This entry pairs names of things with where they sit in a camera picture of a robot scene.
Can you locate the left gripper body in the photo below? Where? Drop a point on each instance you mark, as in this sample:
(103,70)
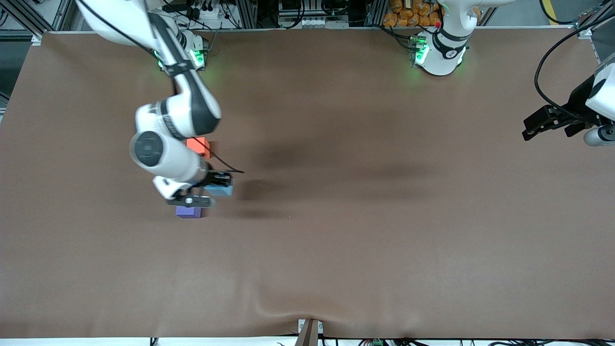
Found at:
(578,103)

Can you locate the light blue foam block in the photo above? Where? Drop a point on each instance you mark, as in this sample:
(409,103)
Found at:
(223,191)

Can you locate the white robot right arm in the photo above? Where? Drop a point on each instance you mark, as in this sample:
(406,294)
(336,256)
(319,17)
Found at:
(178,158)

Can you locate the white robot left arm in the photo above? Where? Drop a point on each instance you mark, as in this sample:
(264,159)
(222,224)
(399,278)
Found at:
(439,60)

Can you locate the purple foam block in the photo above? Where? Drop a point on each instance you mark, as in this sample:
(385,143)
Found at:
(188,212)

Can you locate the orange foam block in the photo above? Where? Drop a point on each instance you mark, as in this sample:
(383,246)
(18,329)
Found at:
(201,145)

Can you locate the white terminal block row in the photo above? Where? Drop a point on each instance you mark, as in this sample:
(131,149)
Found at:
(322,22)

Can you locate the brown table cloth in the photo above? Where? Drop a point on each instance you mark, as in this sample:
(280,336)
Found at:
(336,250)

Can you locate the white power strip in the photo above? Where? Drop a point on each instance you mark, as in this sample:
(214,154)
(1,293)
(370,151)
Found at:
(204,12)

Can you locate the pile of orange bags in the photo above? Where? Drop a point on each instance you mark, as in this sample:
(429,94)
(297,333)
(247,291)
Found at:
(408,14)

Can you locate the green plug connector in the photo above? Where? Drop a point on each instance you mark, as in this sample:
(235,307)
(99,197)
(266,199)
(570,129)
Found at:
(377,342)

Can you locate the brown camera mount post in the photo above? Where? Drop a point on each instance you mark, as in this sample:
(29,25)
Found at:
(308,334)

